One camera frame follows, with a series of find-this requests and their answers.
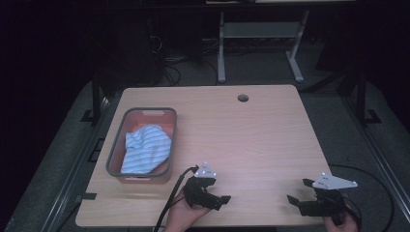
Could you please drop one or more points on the pink basket with grey rim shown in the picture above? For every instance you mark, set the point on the pink basket with grey rim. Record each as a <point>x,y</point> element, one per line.
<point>116,151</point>

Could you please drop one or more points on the blue white striped cloth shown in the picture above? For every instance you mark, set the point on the blue white striped cloth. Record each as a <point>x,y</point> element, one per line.
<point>146,150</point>

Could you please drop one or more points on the black metal post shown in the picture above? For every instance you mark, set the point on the black metal post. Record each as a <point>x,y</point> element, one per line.
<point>361,96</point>
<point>95,96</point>

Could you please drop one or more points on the grey metal stand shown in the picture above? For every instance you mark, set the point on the grey metal stand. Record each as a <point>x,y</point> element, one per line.
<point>257,30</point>

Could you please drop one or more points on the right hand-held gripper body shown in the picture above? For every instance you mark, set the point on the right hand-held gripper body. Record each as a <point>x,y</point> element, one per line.
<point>325,203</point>

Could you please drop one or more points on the person's right hand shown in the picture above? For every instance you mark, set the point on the person's right hand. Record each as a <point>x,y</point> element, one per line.
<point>346,224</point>

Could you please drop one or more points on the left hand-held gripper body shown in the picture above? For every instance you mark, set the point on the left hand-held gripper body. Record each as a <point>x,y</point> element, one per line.
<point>197,191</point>

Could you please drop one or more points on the person's left hand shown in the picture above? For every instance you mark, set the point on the person's left hand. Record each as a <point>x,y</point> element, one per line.
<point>182,217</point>

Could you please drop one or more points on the aluminium frame rail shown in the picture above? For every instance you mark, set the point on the aluminium frame rail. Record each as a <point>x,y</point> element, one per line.
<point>72,174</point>
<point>383,161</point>

